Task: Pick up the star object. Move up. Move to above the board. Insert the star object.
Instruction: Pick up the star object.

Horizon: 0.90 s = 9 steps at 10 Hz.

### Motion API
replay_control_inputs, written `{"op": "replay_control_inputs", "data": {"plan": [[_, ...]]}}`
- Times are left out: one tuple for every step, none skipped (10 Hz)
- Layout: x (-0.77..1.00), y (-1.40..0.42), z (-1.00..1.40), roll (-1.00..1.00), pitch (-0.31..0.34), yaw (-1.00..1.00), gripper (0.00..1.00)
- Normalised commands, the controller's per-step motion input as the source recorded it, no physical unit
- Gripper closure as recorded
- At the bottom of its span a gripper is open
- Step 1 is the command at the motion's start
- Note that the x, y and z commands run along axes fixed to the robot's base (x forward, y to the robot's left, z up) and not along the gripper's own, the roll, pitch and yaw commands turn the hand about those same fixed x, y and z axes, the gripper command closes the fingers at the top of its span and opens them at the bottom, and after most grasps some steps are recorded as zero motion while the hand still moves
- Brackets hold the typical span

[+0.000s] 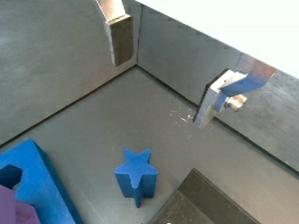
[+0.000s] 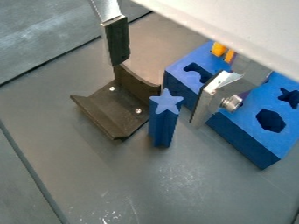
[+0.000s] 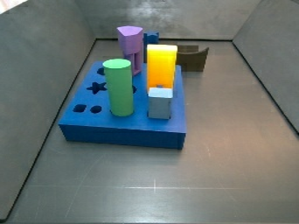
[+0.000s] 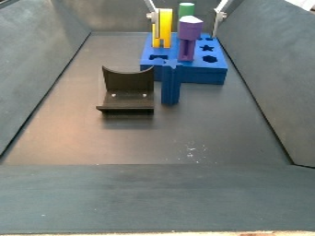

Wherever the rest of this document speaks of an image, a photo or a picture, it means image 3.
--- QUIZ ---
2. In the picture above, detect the light blue square block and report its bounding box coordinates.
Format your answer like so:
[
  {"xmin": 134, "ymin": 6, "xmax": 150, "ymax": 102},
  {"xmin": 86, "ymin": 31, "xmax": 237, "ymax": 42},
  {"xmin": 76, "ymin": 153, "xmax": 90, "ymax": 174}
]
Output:
[{"xmin": 148, "ymin": 87, "xmax": 173, "ymax": 119}]

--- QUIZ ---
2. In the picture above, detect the dark blue star block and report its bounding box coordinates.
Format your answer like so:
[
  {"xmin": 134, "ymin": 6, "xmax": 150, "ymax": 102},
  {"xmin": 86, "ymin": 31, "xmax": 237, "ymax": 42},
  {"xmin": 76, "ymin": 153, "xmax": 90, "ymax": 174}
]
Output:
[{"xmin": 144, "ymin": 31, "xmax": 158, "ymax": 62}]

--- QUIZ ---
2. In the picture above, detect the purple pentagon block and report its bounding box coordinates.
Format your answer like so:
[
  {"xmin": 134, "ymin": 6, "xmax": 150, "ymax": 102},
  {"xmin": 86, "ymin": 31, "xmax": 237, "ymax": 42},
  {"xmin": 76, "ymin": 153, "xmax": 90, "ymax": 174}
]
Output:
[{"xmin": 116, "ymin": 25, "xmax": 144, "ymax": 75}]

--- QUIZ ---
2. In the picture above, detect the dark curved holder stand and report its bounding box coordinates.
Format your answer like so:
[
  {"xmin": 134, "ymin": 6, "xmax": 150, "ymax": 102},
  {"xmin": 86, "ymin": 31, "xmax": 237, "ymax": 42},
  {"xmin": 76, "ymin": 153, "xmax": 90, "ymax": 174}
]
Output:
[{"xmin": 176, "ymin": 45, "xmax": 209, "ymax": 72}]

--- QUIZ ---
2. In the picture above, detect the yellow arch block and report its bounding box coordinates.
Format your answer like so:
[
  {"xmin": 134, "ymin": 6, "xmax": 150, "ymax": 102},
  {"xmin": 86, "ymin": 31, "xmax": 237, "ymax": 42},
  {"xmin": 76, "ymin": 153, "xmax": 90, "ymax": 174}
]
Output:
[{"xmin": 146, "ymin": 45, "xmax": 177, "ymax": 88}]

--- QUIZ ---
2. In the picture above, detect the blue shape sorter board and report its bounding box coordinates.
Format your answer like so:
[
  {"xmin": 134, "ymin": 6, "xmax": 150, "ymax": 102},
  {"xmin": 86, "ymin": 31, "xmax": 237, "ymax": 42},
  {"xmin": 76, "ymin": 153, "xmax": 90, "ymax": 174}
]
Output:
[{"xmin": 58, "ymin": 61, "xmax": 186, "ymax": 149}]

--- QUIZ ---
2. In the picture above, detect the green cylinder block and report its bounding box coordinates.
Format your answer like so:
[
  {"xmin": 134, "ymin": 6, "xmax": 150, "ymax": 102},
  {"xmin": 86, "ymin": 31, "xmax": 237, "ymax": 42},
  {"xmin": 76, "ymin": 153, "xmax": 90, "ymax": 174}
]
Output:
[{"xmin": 102, "ymin": 59, "xmax": 133, "ymax": 116}]

